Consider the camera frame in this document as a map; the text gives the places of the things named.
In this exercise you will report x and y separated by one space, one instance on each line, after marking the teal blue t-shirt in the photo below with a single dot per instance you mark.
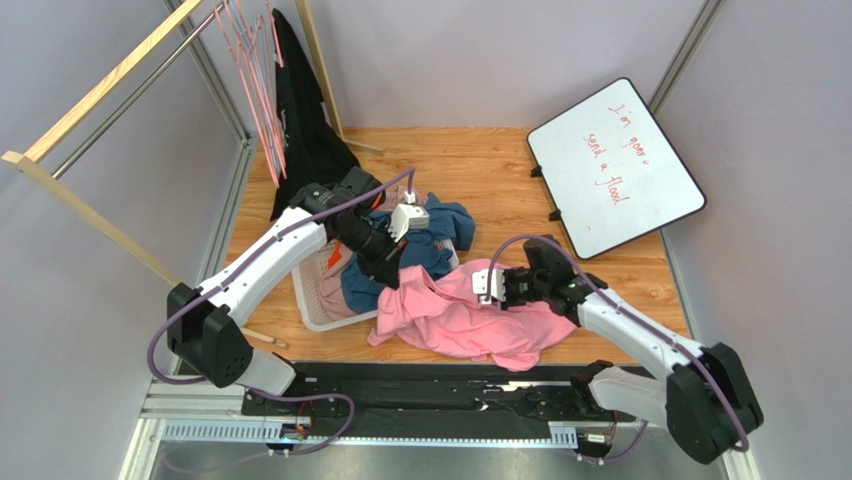
452 228

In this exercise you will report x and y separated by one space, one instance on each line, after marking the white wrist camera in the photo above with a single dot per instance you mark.
407 216
488 286

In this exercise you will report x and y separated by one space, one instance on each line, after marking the white plastic laundry basket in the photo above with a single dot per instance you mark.
306 278

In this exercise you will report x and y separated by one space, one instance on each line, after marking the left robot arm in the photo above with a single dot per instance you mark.
204 323

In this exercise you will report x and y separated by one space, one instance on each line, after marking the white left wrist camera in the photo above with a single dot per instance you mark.
407 216

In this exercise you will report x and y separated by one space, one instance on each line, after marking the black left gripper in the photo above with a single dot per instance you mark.
385 268

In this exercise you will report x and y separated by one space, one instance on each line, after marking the pink t-shirt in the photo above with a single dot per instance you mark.
444 316

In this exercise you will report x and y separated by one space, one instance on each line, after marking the white board with red writing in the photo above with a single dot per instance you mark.
611 171

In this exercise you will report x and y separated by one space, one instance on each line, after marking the orange garment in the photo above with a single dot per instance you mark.
335 255

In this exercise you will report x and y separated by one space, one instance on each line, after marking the black hanging t-shirt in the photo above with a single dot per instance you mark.
314 152

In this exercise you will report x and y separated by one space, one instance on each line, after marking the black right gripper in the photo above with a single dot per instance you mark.
513 287

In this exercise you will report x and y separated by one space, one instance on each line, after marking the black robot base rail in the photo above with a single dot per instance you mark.
442 401

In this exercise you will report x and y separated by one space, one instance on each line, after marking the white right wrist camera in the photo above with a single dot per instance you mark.
488 286

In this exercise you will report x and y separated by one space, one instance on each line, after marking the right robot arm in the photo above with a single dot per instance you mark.
701 394

